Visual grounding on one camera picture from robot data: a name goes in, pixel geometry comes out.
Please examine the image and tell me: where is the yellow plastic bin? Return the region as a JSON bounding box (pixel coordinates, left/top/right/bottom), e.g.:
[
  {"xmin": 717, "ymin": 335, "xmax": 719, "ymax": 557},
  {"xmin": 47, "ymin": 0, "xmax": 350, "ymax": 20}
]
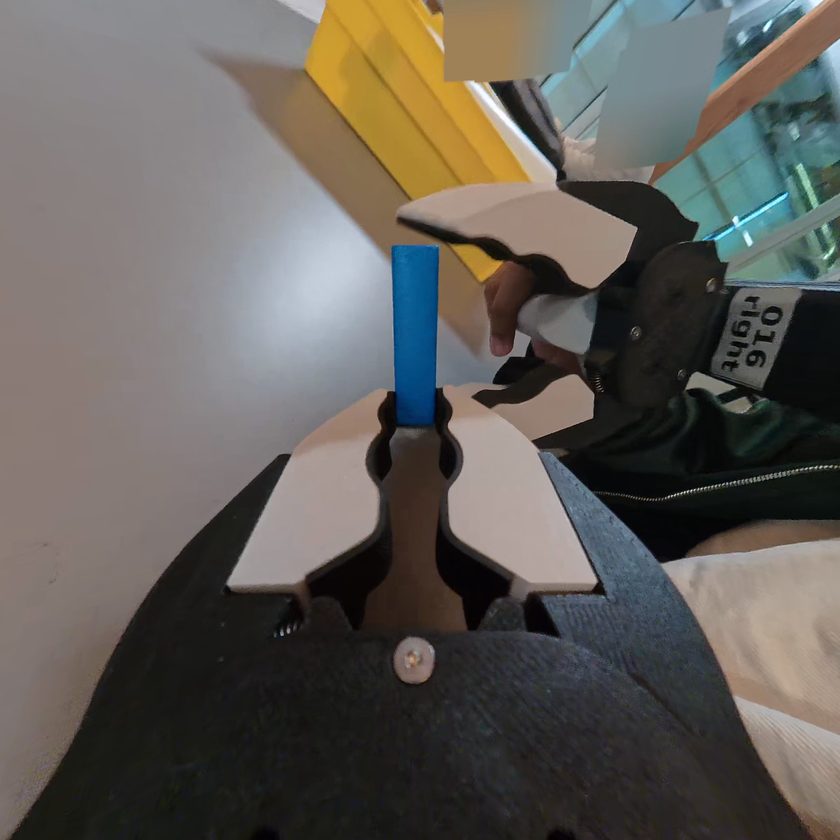
[{"xmin": 305, "ymin": 0, "xmax": 532, "ymax": 280}]

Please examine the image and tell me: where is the wooden pillar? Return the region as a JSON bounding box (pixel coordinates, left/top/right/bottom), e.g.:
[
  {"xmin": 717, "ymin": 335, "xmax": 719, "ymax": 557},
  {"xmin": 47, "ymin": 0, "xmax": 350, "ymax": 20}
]
[{"xmin": 650, "ymin": 0, "xmax": 840, "ymax": 185}]

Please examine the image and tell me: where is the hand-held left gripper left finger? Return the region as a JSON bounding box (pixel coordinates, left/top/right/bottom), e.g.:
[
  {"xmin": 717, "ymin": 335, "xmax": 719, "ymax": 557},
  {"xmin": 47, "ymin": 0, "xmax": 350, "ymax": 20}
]
[{"xmin": 226, "ymin": 388, "xmax": 395, "ymax": 593}]

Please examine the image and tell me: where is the grey desk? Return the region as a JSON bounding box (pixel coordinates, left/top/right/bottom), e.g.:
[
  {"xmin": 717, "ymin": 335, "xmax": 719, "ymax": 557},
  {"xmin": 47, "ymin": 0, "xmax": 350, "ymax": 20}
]
[{"xmin": 0, "ymin": 0, "xmax": 572, "ymax": 840}]

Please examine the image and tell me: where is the person's right forearm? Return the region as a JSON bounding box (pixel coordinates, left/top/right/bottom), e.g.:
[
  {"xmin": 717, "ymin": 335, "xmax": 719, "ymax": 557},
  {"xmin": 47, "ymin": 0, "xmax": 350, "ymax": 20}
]
[{"xmin": 564, "ymin": 387, "xmax": 840, "ymax": 559}]

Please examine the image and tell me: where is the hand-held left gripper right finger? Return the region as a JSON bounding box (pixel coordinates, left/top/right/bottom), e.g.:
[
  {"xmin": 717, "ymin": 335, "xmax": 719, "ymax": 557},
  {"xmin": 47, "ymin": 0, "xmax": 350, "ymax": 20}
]
[{"xmin": 436, "ymin": 387, "xmax": 599, "ymax": 601}]

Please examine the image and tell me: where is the blue rectangular block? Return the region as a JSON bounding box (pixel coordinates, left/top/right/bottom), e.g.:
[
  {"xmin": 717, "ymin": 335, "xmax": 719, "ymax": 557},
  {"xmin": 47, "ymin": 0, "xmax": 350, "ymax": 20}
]
[{"xmin": 392, "ymin": 245, "xmax": 439, "ymax": 426}]

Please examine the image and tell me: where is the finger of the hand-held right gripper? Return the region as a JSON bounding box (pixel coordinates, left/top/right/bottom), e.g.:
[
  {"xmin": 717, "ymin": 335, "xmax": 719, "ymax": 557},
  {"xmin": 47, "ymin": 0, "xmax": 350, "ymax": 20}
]
[
  {"xmin": 395, "ymin": 182, "xmax": 641, "ymax": 290},
  {"xmin": 472, "ymin": 366, "xmax": 595, "ymax": 441}
]

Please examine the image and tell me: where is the person's right hand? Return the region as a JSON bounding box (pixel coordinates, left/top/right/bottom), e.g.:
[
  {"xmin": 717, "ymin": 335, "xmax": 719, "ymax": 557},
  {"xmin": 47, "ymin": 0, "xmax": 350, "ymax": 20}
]
[{"xmin": 483, "ymin": 262, "xmax": 585, "ymax": 376}]

